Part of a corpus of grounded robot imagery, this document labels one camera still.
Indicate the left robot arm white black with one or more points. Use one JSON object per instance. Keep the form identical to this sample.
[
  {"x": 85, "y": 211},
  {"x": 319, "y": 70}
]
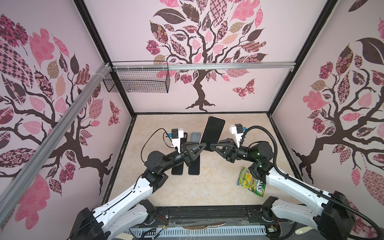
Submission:
[{"x": 132, "y": 207}]

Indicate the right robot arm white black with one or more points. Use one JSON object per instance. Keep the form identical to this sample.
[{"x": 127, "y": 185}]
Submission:
[{"x": 328, "y": 217}]

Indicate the green yellow candy bag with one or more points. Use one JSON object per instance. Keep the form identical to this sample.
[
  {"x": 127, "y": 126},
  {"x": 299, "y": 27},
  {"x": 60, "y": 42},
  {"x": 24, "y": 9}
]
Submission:
[{"x": 247, "y": 181}]

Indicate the black phone case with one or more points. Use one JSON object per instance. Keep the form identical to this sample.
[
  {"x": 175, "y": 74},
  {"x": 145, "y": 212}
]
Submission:
[{"x": 185, "y": 138}]

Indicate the aluminium rail back wall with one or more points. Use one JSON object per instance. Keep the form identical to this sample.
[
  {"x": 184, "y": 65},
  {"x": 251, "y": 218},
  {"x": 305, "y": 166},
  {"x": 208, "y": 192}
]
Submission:
[{"x": 212, "y": 66}]

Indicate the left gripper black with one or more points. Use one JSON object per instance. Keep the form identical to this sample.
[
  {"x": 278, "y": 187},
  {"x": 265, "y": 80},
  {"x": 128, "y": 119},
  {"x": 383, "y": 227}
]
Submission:
[{"x": 190, "y": 154}]

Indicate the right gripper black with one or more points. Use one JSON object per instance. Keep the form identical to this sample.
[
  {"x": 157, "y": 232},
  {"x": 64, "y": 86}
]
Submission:
[{"x": 233, "y": 154}]

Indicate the white perforated cable tray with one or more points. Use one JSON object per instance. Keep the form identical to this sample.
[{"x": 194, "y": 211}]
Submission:
[{"x": 224, "y": 231}]

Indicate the black smartphone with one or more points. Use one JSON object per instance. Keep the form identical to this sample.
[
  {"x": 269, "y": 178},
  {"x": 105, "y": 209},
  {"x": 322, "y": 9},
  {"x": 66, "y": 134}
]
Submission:
[{"x": 178, "y": 170}]

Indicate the black wire basket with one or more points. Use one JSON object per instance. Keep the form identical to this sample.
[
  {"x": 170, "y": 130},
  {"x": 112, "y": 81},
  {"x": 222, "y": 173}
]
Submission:
[{"x": 138, "y": 77}]

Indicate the white spoon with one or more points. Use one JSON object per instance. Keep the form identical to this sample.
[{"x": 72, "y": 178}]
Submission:
[{"x": 302, "y": 230}]

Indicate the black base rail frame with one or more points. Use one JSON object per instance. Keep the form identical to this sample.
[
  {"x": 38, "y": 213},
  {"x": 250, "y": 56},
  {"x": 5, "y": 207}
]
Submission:
[{"x": 243, "y": 215}]

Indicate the aluminium rail left wall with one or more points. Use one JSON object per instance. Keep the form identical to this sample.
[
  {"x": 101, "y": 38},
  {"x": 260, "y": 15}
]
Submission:
[{"x": 22, "y": 181}]

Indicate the aluminium rail wall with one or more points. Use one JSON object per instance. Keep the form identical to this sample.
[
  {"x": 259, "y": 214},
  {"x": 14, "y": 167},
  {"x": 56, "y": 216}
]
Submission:
[
  {"x": 22, "y": 181},
  {"x": 212, "y": 66}
]

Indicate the black phone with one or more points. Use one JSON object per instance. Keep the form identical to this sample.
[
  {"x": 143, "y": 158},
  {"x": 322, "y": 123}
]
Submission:
[
  {"x": 212, "y": 131},
  {"x": 194, "y": 168}
]

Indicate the light blue phone case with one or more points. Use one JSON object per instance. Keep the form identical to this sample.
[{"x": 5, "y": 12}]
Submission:
[{"x": 196, "y": 137}]

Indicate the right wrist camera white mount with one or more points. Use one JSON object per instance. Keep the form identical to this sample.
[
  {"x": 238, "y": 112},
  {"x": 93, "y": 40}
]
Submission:
[{"x": 237, "y": 131}]

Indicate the wooden knife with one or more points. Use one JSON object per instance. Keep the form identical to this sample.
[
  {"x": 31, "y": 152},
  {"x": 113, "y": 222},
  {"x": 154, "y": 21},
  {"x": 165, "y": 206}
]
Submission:
[{"x": 204, "y": 226}]

